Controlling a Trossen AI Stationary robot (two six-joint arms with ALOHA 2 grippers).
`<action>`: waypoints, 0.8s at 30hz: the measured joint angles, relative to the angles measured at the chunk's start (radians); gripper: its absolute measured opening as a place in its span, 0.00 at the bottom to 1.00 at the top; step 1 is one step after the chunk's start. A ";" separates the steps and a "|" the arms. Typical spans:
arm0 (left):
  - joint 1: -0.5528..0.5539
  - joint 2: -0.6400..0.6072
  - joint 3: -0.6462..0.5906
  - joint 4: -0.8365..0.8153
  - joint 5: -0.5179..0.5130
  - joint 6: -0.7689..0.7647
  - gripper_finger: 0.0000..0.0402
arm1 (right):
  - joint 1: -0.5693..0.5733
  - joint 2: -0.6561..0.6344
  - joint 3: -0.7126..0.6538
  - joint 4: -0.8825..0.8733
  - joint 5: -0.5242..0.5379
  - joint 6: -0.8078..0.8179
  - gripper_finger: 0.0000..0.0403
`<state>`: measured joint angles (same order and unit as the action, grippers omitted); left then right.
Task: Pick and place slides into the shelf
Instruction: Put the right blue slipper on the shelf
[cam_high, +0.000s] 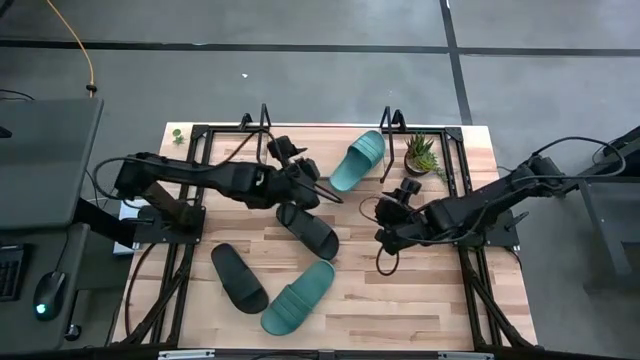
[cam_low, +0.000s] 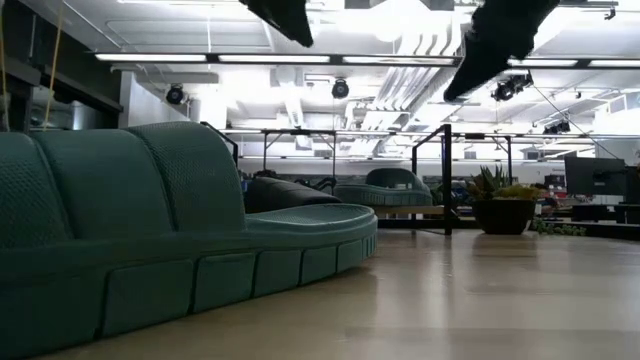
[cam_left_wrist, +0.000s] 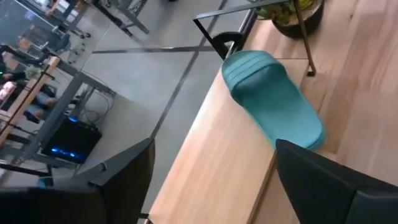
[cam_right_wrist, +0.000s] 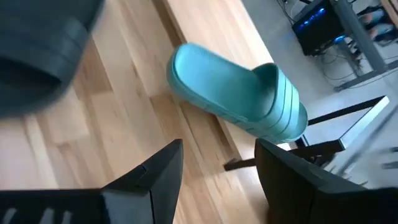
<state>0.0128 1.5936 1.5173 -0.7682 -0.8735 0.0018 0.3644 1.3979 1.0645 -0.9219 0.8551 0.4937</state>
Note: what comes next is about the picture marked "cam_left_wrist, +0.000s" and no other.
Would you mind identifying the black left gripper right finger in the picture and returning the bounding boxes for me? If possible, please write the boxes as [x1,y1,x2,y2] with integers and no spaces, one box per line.
[275,139,398,224]

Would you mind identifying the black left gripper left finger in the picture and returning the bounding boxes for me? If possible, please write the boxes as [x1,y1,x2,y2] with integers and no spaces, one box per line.
[89,138,155,224]

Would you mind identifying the teal rubber slide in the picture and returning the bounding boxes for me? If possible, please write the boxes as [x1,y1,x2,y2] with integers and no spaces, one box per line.
[221,49,327,152]

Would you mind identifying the black computer tower blue lights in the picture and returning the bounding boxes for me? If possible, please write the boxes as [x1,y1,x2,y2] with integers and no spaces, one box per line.
[41,116,103,165]

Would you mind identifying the person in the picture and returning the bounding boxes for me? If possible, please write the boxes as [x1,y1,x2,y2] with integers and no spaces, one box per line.
[0,70,59,123]

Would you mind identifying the wooden background desk top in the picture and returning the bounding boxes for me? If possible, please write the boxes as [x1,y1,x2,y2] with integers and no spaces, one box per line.
[0,55,62,147]

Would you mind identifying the small potted plant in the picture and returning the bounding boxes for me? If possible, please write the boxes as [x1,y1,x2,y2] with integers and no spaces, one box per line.
[24,65,42,80]

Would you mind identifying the blue office chair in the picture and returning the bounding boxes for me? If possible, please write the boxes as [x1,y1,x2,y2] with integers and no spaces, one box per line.
[54,30,91,55]

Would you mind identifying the dark metal desk legs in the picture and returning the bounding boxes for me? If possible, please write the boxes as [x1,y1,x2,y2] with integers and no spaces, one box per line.
[91,0,150,35]

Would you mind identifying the black curved clamp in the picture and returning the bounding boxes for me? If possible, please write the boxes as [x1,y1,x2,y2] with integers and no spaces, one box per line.
[212,30,244,60]

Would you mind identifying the black pot with succulents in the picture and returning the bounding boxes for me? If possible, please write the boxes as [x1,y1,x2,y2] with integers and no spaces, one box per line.
[255,0,325,40]

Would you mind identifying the metal frame workbench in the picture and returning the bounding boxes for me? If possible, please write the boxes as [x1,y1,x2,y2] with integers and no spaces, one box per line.
[0,60,116,175]

